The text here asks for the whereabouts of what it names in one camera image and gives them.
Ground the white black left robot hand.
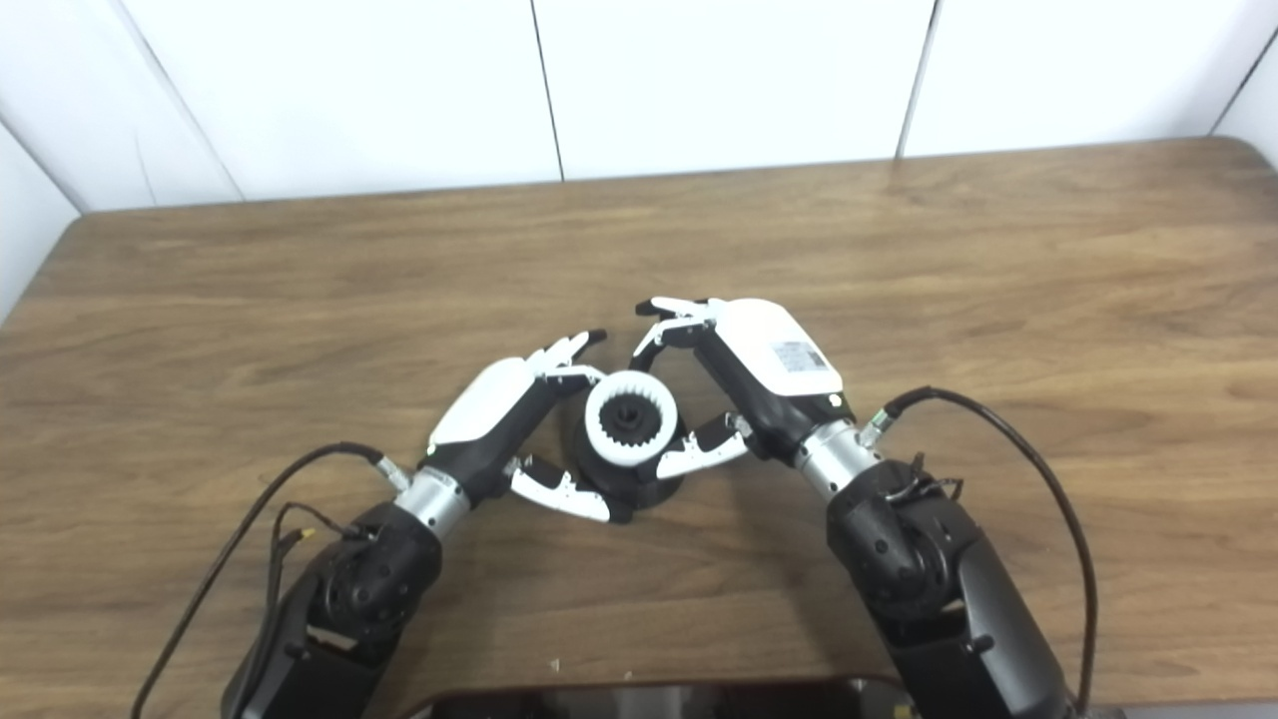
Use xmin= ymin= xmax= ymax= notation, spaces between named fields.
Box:
xmin=419 ymin=330 xmax=612 ymax=523

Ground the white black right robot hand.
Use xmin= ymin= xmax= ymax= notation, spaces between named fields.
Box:
xmin=631 ymin=296 xmax=858 ymax=480

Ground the white toothed ring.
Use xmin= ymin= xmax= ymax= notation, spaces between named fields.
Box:
xmin=584 ymin=369 xmax=680 ymax=468

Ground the round black stepped part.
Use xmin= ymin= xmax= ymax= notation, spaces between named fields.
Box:
xmin=569 ymin=394 xmax=690 ymax=522

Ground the black robot torso edge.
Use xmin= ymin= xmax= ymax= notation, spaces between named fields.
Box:
xmin=399 ymin=677 xmax=920 ymax=719

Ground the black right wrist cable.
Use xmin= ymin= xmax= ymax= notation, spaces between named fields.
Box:
xmin=859 ymin=386 xmax=1099 ymax=715

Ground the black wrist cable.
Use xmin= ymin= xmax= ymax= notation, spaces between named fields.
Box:
xmin=130 ymin=442 xmax=412 ymax=719
xmin=859 ymin=386 xmax=1099 ymax=715

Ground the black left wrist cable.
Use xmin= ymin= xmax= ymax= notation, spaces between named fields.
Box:
xmin=130 ymin=442 xmax=412 ymax=719

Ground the thin right wrist wire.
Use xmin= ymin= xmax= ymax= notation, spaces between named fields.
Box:
xmin=884 ymin=452 xmax=964 ymax=505

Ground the thin wrist wire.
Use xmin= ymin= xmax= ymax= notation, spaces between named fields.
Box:
xmin=884 ymin=452 xmax=964 ymax=505
xmin=255 ymin=502 xmax=370 ymax=650

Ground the thin left wrist wire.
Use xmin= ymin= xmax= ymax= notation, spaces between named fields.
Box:
xmin=255 ymin=502 xmax=370 ymax=650

